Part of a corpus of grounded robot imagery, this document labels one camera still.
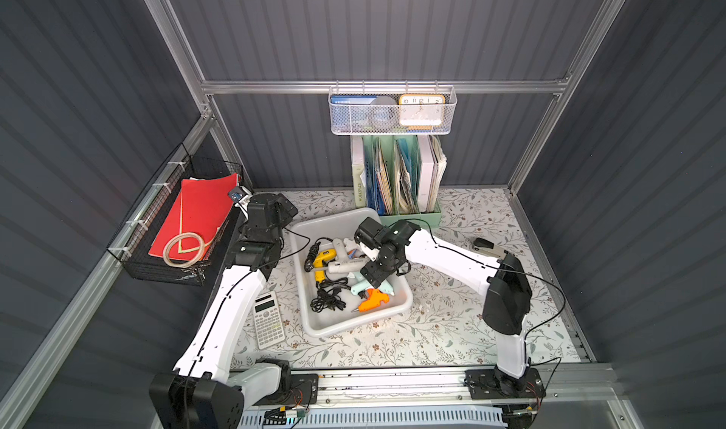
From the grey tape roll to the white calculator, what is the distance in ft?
2.15

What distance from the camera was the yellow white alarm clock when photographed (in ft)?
2.92

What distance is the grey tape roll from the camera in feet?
2.88

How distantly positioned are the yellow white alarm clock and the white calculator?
711 mm

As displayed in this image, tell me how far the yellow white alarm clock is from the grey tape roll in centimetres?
2

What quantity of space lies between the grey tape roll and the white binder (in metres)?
0.16

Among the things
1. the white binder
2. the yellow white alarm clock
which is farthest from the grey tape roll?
the white binder

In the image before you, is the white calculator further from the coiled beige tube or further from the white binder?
the white binder

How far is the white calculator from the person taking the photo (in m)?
0.82
